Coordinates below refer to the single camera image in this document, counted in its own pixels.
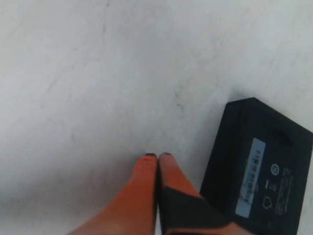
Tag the small black adapter box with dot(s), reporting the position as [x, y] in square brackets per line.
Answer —
[257, 172]

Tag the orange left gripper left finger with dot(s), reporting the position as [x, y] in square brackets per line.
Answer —
[133, 211]

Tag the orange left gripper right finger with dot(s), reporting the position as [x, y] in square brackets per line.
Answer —
[183, 211]

